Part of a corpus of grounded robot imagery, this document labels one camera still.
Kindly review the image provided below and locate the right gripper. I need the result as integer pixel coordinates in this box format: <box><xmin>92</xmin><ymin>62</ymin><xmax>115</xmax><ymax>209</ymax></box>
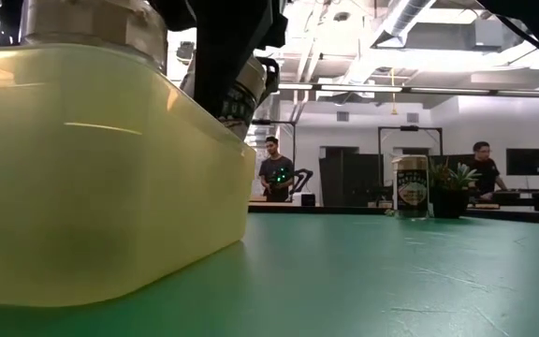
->
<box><xmin>147</xmin><ymin>0</ymin><xmax>281</xmax><ymax>118</ymax></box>

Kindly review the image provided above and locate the black ceiling dome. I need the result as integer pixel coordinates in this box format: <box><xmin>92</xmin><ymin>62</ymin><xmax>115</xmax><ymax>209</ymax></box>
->
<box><xmin>175</xmin><ymin>40</ymin><xmax>196</xmax><ymax>65</ymax></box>

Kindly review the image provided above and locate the person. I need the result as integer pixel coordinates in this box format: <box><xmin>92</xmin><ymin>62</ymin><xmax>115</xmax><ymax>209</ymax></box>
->
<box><xmin>466</xmin><ymin>140</ymin><xmax>509</xmax><ymax>198</ymax></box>
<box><xmin>257</xmin><ymin>135</ymin><xmax>296</xmax><ymax>203</ymax></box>

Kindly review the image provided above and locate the overhead LED light bar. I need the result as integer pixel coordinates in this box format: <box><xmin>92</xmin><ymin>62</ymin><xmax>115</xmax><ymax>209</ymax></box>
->
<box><xmin>276</xmin><ymin>82</ymin><xmax>539</xmax><ymax>99</ymax></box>

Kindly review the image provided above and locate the dark background cabinet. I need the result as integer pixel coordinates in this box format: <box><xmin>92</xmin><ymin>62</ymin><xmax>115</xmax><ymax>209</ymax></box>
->
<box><xmin>318</xmin><ymin>146</ymin><xmax>395</xmax><ymax>209</ymax></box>

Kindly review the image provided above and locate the yellow-green plastic tray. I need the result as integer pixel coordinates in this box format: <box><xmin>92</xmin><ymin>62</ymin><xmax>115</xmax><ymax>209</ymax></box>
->
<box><xmin>0</xmin><ymin>43</ymin><xmax>257</xmax><ymax>309</ymax></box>

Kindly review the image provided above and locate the small potted plant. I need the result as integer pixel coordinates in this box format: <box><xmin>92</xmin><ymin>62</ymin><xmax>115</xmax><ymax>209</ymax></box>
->
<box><xmin>428</xmin><ymin>157</ymin><xmax>482</xmax><ymax>220</ymax></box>

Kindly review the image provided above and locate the green table mat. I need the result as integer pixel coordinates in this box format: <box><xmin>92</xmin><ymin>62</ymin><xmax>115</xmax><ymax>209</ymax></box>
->
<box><xmin>0</xmin><ymin>212</ymin><xmax>539</xmax><ymax>337</ymax></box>

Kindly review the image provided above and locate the background black table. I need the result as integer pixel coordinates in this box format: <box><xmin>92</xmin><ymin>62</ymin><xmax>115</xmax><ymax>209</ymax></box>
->
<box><xmin>468</xmin><ymin>188</ymin><xmax>539</xmax><ymax>212</ymax></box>

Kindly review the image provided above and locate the background black rig frame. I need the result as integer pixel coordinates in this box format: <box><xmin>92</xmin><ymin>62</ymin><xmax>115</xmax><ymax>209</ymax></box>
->
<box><xmin>377</xmin><ymin>125</ymin><xmax>444</xmax><ymax>158</ymax></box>
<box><xmin>250</xmin><ymin>118</ymin><xmax>298</xmax><ymax>165</ymax></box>

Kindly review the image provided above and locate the silver ventilation duct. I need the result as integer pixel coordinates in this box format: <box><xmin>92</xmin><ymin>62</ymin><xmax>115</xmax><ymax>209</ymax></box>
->
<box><xmin>370</xmin><ymin>0</ymin><xmax>439</xmax><ymax>49</ymax></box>

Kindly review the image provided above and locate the black aluminium rig frame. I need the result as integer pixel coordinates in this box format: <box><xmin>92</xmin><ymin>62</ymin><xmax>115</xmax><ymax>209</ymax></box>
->
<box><xmin>248</xmin><ymin>204</ymin><xmax>539</xmax><ymax>227</ymax></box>

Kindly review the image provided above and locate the black wall monitor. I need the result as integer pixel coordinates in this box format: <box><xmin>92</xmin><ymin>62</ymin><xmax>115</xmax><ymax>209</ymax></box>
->
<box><xmin>505</xmin><ymin>148</ymin><xmax>539</xmax><ymax>177</ymax></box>

